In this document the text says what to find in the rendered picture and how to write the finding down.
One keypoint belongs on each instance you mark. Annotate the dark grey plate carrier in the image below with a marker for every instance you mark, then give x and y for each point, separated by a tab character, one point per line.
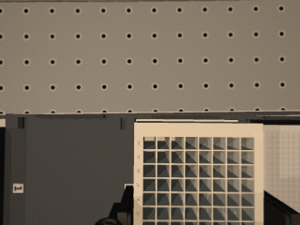
69	169

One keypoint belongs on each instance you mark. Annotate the grey flat base plate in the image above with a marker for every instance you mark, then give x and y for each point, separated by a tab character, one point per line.
132	56

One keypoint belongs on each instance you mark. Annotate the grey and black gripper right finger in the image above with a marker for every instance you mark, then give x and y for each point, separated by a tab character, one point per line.
276	212

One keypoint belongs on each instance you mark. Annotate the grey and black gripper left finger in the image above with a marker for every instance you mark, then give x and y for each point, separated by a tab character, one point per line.
122	212

